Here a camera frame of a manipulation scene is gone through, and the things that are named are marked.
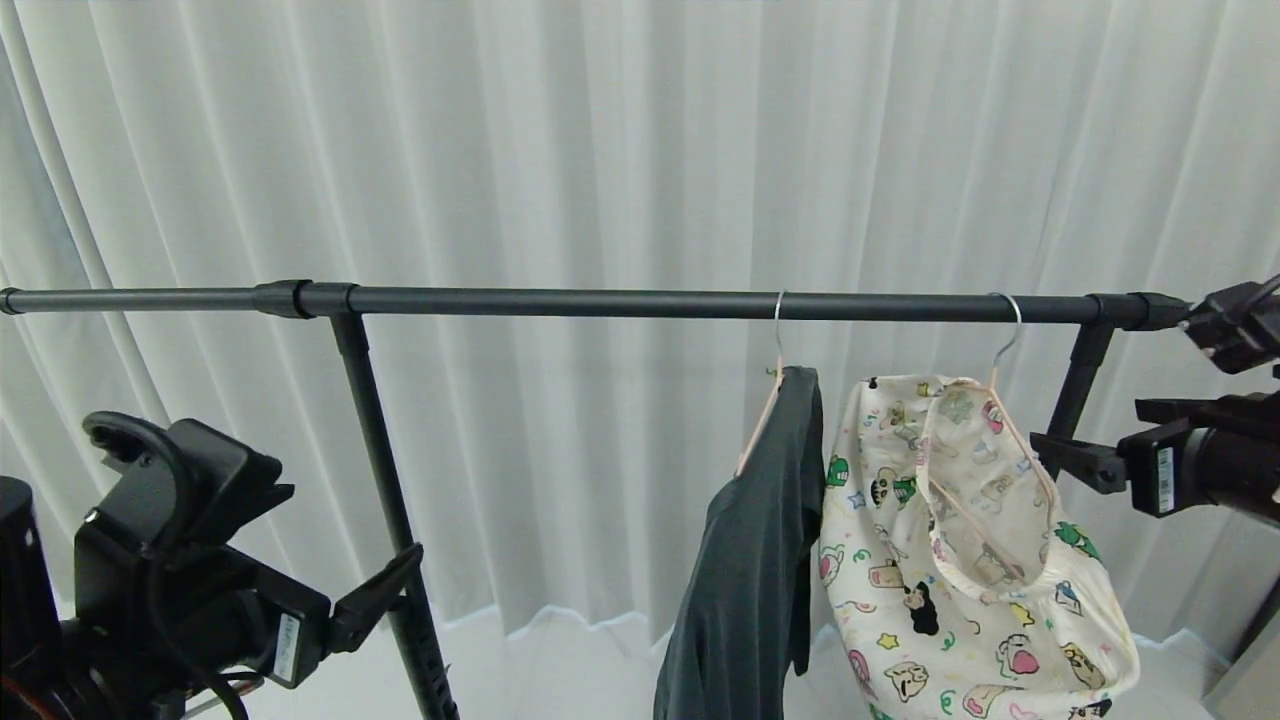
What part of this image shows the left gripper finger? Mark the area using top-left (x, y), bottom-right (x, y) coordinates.
top-left (328, 543), bottom-right (425, 656)

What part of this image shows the pink clothes hanger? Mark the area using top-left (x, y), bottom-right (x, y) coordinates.
top-left (925, 292), bottom-right (1059, 571)
top-left (734, 292), bottom-right (789, 479)

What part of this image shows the black clothes rack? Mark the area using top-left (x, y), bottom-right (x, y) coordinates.
top-left (0, 280), bottom-right (1193, 720)

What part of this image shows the dark grey sleeveless top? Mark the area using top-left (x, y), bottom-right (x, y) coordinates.
top-left (653, 365), bottom-right (827, 720)

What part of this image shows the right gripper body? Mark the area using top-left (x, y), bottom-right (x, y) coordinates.
top-left (1118, 395), bottom-right (1280, 521)

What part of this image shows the cream printed garment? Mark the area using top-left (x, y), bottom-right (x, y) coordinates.
top-left (817, 375), bottom-right (1141, 720)

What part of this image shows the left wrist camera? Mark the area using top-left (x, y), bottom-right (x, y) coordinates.
top-left (72, 412), bottom-right (297, 641)

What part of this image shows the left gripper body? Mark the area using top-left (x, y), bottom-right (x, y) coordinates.
top-left (60, 545), bottom-right (333, 701)

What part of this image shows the black cable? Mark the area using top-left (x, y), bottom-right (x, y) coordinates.
top-left (82, 410), bottom-right (263, 720)

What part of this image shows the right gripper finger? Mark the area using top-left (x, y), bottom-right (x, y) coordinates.
top-left (1134, 396), bottom-right (1216, 429)
top-left (1029, 431), bottom-right (1129, 496)

